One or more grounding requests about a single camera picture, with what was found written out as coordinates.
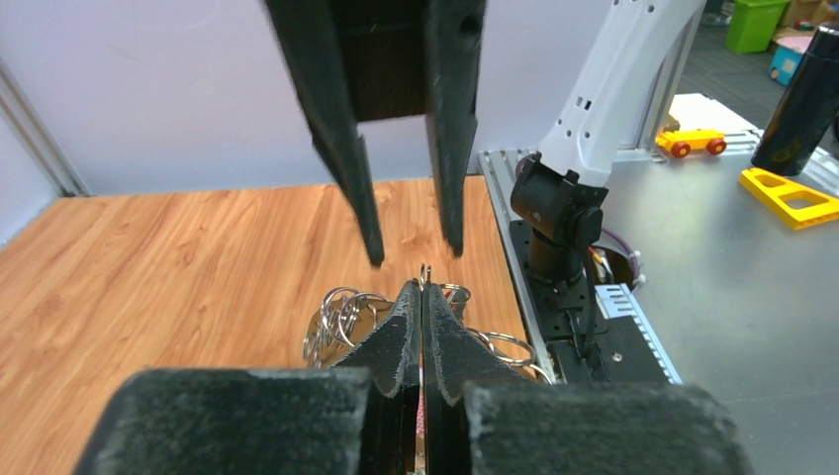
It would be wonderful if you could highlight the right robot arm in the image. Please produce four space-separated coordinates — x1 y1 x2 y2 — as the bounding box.
263 1 701 267

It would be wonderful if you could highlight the white slotted cable duct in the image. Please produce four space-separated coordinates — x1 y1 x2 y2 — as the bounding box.
591 284 682 384

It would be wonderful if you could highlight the green plastic bin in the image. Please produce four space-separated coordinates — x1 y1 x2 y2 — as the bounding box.
725 0 789 53

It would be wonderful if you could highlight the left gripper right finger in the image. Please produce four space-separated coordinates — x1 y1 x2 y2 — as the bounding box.
422 283 754 474

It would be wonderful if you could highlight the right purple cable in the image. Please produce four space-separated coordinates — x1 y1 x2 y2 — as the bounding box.
600 226 647 290

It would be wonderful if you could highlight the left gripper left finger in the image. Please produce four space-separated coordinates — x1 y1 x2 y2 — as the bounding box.
74 281 420 474

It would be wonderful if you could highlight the yellow toy car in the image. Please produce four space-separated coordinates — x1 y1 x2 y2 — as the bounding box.
655 129 727 159

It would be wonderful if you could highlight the playing card box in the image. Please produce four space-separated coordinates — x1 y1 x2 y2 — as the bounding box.
416 398 424 438

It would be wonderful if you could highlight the black bottle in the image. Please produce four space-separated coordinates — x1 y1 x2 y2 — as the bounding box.
751 21 838 176

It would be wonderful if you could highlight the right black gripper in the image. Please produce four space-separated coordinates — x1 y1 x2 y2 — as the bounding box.
264 1 487 267

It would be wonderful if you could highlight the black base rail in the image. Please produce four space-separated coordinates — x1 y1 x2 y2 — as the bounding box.
508 219 677 385

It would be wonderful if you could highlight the yellow plastic frame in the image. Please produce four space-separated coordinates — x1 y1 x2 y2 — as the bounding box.
738 167 838 231

